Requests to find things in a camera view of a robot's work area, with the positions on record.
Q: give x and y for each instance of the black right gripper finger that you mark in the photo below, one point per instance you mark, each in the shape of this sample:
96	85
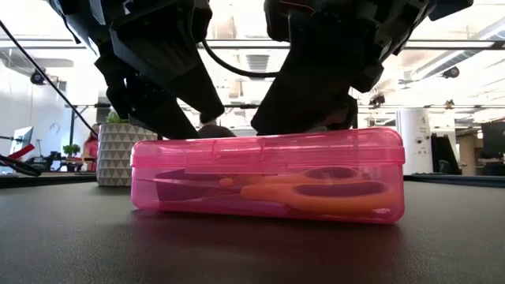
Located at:
347	114
292	110

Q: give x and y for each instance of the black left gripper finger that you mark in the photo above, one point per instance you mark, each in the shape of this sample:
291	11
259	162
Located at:
150	110
189	87

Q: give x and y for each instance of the pink translucent pencil case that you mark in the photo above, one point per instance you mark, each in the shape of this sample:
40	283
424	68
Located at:
276	154

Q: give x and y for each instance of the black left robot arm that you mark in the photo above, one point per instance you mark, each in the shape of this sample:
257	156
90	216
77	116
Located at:
65	10

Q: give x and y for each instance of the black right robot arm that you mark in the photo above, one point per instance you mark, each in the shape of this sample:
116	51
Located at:
450	6

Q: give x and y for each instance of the person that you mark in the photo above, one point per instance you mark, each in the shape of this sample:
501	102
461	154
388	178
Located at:
91	152
215	132

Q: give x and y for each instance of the potted succulent in patterned pot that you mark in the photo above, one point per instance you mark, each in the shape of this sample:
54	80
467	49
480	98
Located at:
118	158

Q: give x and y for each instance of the white cylindrical column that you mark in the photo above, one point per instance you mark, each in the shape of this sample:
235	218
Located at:
414	146

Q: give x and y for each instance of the small green background plant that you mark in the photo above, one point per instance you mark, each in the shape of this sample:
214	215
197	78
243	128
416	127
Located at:
71	150

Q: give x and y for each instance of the tilted computer monitor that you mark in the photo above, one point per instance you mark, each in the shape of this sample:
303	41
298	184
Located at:
23	136

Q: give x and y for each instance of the red strip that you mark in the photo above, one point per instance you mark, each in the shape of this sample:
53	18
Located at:
21	152

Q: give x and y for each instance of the dark monitor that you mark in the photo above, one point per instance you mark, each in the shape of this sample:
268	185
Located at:
493	138

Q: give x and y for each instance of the black table mat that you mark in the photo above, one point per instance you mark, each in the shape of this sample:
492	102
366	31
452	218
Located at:
79	244

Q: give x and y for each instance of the black ceiling camera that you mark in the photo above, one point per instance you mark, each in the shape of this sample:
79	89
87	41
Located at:
37	77
451	72

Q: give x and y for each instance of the black aluminium table frame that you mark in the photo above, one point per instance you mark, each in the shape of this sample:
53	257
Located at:
47	180

